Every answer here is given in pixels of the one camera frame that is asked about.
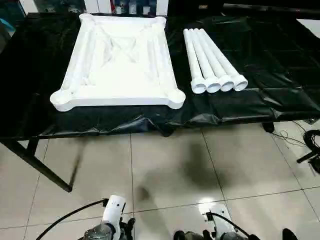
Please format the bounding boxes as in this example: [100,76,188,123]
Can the white plastic table top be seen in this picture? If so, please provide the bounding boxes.
[50,13,186,112]

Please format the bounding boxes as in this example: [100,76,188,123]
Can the white plastic table leg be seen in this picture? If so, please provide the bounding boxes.
[188,28,222,94]
[183,28,207,95]
[194,28,235,93]
[199,28,249,92]

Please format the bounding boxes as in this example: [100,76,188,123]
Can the black floor cable bundle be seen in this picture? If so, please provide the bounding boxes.
[272,119,320,175]

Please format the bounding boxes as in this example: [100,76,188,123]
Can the black table mat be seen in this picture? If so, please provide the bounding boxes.
[0,12,320,139]

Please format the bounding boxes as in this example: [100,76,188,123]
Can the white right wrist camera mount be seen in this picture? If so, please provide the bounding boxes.
[201,202,234,236]

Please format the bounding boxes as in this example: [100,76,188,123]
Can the teal plastic object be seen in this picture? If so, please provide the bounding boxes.
[0,17,16,32]

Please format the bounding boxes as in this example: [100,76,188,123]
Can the black metal table frame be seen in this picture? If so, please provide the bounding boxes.
[0,122,277,193]

